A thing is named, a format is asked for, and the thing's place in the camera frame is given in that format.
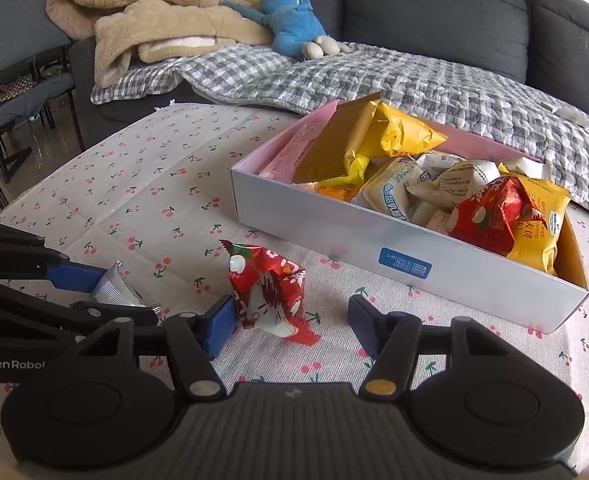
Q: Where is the silver foil wrapper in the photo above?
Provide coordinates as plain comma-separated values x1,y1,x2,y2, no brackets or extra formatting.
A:
90,260,161,315

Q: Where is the red snack packet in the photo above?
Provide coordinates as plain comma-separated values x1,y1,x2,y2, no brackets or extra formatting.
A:
221,240,321,347
447,176,546,256

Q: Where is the clear blue cream sandwich pack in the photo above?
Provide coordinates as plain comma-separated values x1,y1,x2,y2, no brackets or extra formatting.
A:
351,157,425,221

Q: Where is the small orange snack pack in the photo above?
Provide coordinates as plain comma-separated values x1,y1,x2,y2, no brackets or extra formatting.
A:
314,179,362,203

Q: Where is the white triangular snack packet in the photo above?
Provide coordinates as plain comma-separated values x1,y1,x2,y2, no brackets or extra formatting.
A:
407,160,501,210

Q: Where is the large yellow snack pack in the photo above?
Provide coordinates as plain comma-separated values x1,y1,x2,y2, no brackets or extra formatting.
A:
507,176,571,275

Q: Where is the yellow crinkled snack bag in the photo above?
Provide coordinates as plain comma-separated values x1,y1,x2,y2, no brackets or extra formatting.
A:
292,93,447,186

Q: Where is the pink wafer snack pack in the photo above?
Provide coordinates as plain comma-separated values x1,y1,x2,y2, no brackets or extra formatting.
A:
260,122,326,184

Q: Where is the white text snack packet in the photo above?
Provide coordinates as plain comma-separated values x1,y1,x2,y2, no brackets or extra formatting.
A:
497,157,549,180

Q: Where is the pink cardboard box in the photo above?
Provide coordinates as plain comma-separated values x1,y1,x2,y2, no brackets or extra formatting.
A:
230,103,589,334

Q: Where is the cherry print tablecloth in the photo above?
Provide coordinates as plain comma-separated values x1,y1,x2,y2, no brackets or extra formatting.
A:
0,104,589,470

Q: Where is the grey chair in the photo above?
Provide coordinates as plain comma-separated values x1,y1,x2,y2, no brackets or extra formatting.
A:
0,0,85,208

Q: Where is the grey checked quilt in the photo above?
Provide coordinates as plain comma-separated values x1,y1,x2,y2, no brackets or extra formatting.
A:
90,44,589,211

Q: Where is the beige fleece jacket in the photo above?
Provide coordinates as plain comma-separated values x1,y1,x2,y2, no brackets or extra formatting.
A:
46,0,273,88

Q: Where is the white packet on quilt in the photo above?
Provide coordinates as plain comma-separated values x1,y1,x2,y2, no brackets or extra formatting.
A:
554,106,589,128

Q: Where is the blue plush toy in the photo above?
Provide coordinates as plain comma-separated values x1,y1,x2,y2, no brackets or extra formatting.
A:
221,0,351,61

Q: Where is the dark grey sofa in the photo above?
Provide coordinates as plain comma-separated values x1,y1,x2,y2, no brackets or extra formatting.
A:
66,0,589,149

